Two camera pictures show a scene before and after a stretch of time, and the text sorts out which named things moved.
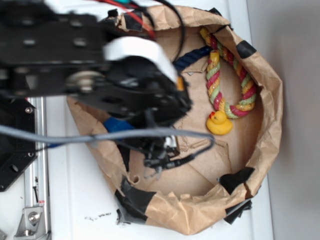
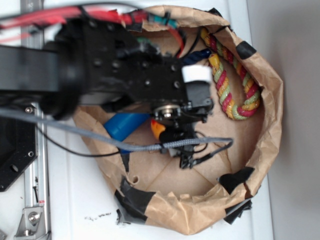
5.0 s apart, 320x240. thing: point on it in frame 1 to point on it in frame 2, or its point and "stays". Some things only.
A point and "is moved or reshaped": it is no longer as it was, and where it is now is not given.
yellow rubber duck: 218,124 is moved or reshaped
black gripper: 158,150 to 179,132
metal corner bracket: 32,225 stays
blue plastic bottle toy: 113,124 stays
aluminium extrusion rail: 36,176 stays
